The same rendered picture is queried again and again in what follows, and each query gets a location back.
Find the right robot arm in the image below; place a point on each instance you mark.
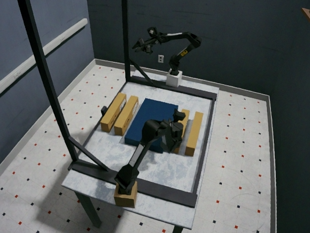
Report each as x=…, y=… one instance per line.
x=152, y=130

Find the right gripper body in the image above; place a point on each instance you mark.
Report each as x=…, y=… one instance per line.
x=178, y=116

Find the brown cardboard carton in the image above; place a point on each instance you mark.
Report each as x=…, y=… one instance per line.
x=126, y=115
x=184, y=123
x=194, y=133
x=113, y=112

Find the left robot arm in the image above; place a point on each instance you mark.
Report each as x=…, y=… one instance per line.
x=158, y=37

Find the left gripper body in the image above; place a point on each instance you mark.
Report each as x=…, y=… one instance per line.
x=147, y=42

